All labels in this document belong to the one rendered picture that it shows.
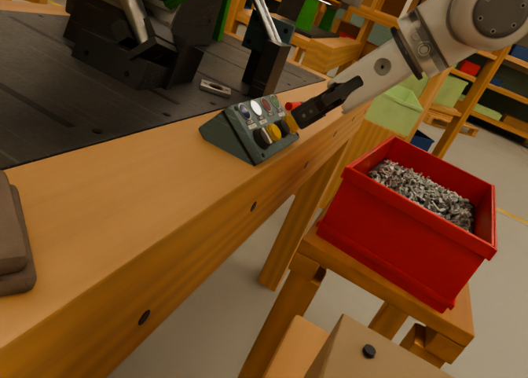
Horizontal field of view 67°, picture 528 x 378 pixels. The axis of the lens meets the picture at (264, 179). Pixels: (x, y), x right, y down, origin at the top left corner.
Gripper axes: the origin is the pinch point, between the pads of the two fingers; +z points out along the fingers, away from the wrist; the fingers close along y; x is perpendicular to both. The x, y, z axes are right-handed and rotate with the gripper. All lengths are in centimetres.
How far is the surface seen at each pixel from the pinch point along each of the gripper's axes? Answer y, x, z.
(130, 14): -5.8, 25.5, 13.9
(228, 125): -12.6, 3.5, 5.4
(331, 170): 79, -19, 30
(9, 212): -41.3, 3.0, 5.5
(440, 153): 292, -76, 18
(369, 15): 331, 55, 17
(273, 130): -7.9, 0.1, 2.6
